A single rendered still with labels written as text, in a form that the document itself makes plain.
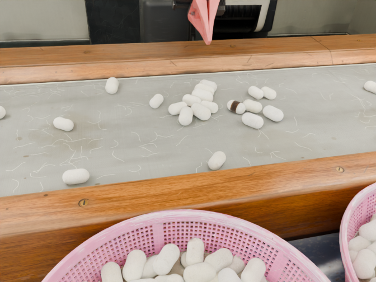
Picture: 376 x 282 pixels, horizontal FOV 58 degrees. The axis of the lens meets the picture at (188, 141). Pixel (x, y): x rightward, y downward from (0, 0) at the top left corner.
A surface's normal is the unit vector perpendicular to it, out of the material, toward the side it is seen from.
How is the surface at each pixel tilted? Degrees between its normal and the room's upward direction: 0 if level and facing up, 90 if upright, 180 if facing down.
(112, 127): 0
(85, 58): 0
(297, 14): 90
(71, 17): 90
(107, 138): 0
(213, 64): 45
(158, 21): 90
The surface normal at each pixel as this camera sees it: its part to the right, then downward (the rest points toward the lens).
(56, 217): 0.04, -0.80
